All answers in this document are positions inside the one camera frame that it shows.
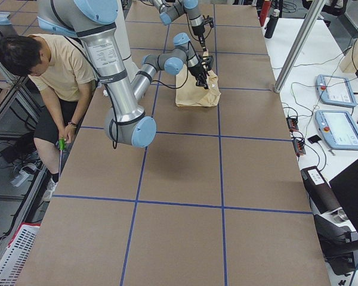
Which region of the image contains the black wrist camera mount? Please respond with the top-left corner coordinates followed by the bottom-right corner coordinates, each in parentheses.
top-left (199, 55), bottom-right (214, 71)

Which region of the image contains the green handled tool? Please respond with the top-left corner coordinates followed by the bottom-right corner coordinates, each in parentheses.
top-left (58, 138), bottom-right (66, 178)

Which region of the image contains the aluminium frame post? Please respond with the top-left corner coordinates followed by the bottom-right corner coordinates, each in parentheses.
top-left (274, 0), bottom-right (325, 93)

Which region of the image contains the near teach pendant tablet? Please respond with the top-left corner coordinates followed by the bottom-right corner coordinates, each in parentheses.
top-left (314, 110), bottom-right (358, 151)

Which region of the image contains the cream long sleeve shirt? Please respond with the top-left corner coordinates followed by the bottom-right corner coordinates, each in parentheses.
top-left (175, 65), bottom-right (221, 107)

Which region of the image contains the white plastic basket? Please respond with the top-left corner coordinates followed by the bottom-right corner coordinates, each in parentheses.
top-left (0, 223), bottom-right (41, 286)

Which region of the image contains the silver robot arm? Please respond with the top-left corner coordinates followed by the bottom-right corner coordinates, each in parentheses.
top-left (148, 0), bottom-right (214, 52)
top-left (38, 1), bottom-right (213, 148)

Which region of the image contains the far teach pendant tablet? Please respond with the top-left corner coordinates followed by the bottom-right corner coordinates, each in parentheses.
top-left (316, 74), bottom-right (357, 108)

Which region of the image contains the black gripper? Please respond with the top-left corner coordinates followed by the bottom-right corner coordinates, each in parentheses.
top-left (189, 64), bottom-right (209, 89)
top-left (192, 24), bottom-right (208, 52)

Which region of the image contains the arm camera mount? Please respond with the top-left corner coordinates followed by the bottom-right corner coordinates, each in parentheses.
top-left (202, 15), bottom-right (214, 29)

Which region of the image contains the teach pendant tablet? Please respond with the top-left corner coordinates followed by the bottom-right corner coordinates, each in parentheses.
top-left (316, 74), bottom-right (357, 108)
top-left (314, 110), bottom-right (358, 151)

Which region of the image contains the black water bottle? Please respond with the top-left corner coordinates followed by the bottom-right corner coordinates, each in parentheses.
top-left (264, 9), bottom-right (280, 39)

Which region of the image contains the person in beige shirt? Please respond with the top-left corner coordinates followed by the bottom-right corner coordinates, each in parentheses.
top-left (0, 34), bottom-right (96, 202)

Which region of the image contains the black monitor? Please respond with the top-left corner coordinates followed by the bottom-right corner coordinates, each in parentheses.
top-left (329, 159), bottom-right (358, 232)

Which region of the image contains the red bottle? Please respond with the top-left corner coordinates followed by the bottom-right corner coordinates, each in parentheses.
top-left (259, 0), bottom-right (271, 27)

